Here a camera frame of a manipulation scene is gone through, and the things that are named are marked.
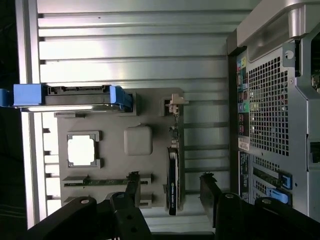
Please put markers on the grey parts rack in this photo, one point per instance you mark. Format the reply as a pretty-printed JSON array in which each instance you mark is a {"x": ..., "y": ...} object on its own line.
[{"x": 112, "y": 120}]

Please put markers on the silver CPU chip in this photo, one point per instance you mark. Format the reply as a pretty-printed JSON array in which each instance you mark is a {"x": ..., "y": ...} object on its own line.
[{"x": 81, "y": 151}]

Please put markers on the hard disk in blue caddy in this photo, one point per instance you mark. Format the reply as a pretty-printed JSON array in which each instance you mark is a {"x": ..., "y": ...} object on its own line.
[{"x": 75, "y": 98}]

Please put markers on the silver open PC case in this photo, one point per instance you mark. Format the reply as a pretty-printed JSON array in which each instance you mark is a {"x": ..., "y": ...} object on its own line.
[{"x": 270, "y": 100}]

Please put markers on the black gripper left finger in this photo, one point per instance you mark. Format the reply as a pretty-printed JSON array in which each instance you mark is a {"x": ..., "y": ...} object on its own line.
[{"x": 125, "y": 220}]

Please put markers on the green RAM stick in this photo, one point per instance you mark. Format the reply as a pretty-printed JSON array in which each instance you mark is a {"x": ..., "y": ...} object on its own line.
[{"x": 105, "y": 181}]

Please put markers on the blue card retention clip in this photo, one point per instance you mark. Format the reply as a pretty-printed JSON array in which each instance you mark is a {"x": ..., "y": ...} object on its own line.
[
  {"x": 285, "y": 180},
  {"x": 277, "y": 195}
]

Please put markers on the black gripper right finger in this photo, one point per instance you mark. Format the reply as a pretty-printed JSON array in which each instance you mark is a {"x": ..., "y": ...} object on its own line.
[{"x": 237, "y": 220}]

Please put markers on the graphics card with black shroud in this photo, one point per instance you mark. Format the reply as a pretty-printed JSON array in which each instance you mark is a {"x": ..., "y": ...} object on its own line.
[{"x": 174, "y": 172}]

